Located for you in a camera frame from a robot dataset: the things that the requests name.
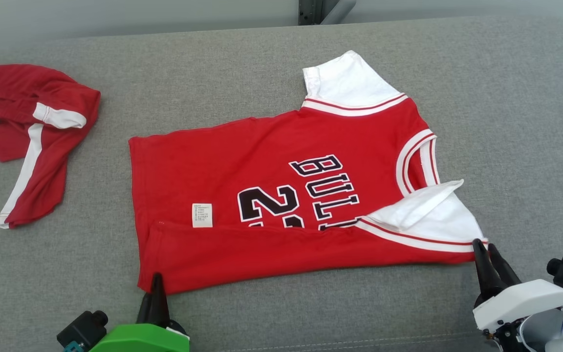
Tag red white basketball jersey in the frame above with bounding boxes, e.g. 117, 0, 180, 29
129, 50, 488, 295

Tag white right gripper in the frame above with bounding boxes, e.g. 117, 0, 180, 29
472, 239, 563, 333

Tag grey metal frame post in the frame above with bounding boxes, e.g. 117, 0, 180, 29
299, 0, 357, 26

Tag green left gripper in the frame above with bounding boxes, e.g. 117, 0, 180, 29
89, 273, 190, 352

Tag red shorts with white stripe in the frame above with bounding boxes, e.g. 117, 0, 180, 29
0, 64, 101, 229

